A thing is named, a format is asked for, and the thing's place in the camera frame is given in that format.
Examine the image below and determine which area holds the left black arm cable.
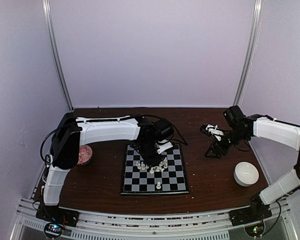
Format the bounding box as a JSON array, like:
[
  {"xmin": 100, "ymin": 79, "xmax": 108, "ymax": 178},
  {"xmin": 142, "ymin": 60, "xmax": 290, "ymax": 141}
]
[{"xmin": 39, "ymin": 126, "xmax": 66, "ymax": 163}]

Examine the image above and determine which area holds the left aluminium frame post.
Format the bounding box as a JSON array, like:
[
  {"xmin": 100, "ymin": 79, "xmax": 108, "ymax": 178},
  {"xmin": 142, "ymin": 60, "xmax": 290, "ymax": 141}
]
[{"xmin": 42, "ymin": 0, "xmax": 74, "ymax": 112}]

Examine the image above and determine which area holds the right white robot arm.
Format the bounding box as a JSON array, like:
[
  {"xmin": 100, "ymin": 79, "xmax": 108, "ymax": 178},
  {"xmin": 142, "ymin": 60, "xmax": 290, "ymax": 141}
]
[{"xmin": 200, "ymin": 105, "xmax": 300, "ymax": 221}]

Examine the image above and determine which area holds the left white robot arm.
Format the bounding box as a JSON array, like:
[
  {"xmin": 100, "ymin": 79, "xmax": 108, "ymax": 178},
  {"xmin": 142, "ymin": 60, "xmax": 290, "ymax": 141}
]
[{"xmin": 41, "ymin": 112, "xmax": 175, "ymax": 222}]

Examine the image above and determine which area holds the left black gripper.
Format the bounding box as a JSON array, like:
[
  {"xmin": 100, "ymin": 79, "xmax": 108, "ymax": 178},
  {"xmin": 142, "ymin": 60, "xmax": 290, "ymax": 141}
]
[{"xmin": 138, "ymin": 140, "xmax": 164, "ymax": 168}]

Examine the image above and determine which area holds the right aluminium frame post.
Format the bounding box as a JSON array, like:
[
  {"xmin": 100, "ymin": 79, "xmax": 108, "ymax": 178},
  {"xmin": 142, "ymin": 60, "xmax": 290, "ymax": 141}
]
[{"xmin": 233, "ymin": 0, "xmax": 264, "ymax": 106}]

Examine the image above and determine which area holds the fallen white chess piece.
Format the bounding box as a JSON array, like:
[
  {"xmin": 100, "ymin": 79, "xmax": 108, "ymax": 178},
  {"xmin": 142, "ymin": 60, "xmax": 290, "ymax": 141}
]
[{"xmin": 155, "ymin": 166, "xmax": 165, "ymax": 172}]

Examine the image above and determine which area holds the white bowl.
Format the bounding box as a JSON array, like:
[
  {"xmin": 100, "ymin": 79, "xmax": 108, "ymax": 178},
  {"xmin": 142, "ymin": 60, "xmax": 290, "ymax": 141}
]
[{"xmin": 233, "ymin": 161, "xmax": 259, "ymax": 187}]

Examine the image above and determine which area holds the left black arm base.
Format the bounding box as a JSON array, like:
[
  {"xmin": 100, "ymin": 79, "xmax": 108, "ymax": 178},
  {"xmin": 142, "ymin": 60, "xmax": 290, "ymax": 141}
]
[{"xmin": 35, "ymin": 203, "xmax": 80, "ymax": 240}]

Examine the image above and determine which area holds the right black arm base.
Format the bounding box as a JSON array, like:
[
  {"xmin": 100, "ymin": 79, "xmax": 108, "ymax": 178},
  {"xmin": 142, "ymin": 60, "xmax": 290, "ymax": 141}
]
[{"xmin": 229, "ymin": 199, "xmax": 272, "ymax": 238}]

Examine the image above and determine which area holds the aluminium frame post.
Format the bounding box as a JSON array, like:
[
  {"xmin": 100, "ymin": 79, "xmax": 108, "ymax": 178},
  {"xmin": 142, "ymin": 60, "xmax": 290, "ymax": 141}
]
[
  {"xmin": 42, "ymin": 0, "xmax": 74, "ymax": 112},
  {"xmin": 233, "ymin": 0, "xmax": 264, "ymax": 106}
]

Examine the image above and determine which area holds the black grey chessboard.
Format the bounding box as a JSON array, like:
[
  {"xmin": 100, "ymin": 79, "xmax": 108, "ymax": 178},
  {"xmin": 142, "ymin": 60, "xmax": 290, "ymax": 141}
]
[{"xmin": 120, "ymin": 143, "xmax": 189, "ymax": 196}]

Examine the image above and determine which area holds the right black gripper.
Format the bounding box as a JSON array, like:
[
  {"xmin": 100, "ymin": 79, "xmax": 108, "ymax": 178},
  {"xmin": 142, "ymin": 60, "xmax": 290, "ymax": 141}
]
[{"xmin": 204, "ymin": 127, "xmax": 248, "ymax": 159}]

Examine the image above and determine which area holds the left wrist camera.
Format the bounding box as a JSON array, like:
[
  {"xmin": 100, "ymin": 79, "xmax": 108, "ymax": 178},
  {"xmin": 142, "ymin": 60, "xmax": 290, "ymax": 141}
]
[{"xmin": 156, "ymin": 142, "xmax": 173, "ymax": 155}]

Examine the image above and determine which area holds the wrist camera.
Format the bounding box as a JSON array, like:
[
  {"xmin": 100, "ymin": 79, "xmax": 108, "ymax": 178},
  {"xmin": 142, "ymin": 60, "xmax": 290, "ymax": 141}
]
[
  {"xmin": 156, "ymin": 142, "xmax": 173, "ymax": 155},
  {"xmin": 199, "ymin": 124, "xmax": 225, "ymax": 141}
]

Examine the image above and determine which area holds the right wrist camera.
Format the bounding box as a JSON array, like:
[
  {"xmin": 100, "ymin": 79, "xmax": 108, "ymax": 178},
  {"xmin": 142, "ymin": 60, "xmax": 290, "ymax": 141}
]
[{"xmin": 199, "ymin": 124, "xmax": 225, "ymax": 141}]

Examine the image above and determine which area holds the red patterned bowl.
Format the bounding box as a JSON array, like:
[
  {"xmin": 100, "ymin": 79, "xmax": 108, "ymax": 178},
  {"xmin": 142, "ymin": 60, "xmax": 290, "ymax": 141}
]
[{"xmin": 77, "ymin": 145, "xmax": 93, "ymax": 167}]

